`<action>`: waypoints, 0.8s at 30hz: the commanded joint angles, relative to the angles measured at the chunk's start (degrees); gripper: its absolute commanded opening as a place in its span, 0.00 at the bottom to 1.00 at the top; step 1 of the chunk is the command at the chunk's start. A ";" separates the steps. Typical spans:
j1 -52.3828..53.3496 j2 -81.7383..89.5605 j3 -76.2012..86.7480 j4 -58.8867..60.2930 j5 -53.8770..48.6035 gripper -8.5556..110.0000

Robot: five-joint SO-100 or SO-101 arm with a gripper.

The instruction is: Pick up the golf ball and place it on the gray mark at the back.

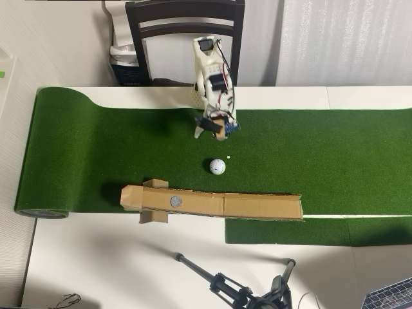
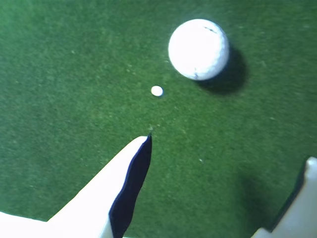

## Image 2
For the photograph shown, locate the long green putting mat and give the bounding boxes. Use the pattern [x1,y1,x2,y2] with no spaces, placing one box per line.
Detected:
[0,0,317,238]

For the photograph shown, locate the white gripper finger with blue pad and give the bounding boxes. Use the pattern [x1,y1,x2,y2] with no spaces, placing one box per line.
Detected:
[0,132,153,238]

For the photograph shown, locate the small white dot marker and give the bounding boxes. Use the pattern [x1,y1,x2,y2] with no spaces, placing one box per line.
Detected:
[151,85,164,97]

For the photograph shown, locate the white golf ball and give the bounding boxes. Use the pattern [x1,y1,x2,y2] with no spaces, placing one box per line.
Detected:
[168,18,230,81]

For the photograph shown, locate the white gripper finger with dark pad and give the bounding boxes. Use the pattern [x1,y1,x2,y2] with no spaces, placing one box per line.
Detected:
[251,156,317,238]

